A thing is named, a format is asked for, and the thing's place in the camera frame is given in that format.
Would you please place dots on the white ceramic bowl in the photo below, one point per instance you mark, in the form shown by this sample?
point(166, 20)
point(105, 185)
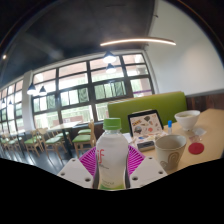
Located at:
point(187, 120)

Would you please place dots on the crumpled clear plastic wrapper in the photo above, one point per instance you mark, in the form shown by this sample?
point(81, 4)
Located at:
point(197, 133)

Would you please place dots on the beige patterned ceramic cup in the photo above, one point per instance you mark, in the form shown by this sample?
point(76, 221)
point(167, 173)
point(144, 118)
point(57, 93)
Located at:
point(170, 151)

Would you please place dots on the dark pendant ceiling lamps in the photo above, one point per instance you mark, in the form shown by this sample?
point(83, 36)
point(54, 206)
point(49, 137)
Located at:
point(109, 58)

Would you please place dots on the large black-framed window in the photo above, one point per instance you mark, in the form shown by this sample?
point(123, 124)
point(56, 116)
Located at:
point(76, 81)

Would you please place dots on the small blue-capped bottle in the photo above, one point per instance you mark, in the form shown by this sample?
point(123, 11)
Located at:
point(169, 128)

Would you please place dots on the flat round red coaster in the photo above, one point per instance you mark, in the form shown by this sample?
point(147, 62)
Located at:
point(196, 148)

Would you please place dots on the white bottle with green cap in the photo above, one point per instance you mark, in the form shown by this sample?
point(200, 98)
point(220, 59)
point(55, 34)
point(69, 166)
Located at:
point(111, 155)

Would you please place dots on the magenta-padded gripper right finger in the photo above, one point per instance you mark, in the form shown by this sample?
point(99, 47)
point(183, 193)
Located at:
point(148, 170)

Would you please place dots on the long linear ceiling light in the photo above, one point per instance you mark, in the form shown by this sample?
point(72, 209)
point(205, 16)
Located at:
point(138, 41)

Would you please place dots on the black tablet with stickers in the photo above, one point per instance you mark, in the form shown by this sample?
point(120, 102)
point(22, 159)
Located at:
point(145, 124)

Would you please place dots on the green upholstered booth bench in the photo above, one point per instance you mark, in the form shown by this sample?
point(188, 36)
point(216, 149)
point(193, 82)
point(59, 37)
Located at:
point(150, 105)

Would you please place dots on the white paper sheet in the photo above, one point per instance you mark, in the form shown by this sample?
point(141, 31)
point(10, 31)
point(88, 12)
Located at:
point(127, 138)

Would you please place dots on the wooden dining table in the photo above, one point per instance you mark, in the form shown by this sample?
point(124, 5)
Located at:
point(63, 126)

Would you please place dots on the wooden chairs with green seats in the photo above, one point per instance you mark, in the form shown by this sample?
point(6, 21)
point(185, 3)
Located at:
point(81, 138)

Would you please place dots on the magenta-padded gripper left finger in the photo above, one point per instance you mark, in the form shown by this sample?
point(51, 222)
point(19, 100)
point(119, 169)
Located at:
point(76, 172)

